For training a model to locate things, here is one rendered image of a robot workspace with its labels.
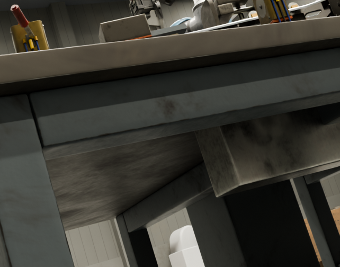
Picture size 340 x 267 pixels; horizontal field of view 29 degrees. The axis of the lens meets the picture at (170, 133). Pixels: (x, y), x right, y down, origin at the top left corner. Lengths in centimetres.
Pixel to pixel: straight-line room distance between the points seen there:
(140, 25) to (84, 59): 82
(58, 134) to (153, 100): 16
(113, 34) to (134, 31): 6
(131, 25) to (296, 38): 71
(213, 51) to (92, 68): 19
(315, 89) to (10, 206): 54
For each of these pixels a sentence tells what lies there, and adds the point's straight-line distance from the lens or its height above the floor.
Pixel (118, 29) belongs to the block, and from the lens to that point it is 171.
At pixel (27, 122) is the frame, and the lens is 89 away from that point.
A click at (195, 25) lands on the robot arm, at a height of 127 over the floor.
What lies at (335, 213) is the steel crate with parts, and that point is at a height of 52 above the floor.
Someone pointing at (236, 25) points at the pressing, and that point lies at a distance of 195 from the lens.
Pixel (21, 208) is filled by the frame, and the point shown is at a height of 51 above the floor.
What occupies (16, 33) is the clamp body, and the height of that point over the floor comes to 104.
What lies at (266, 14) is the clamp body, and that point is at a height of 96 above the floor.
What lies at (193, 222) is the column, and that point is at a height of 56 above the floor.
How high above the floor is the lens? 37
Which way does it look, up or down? 12 degrees up
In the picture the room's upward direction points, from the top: 18 degrees counter-clockwise
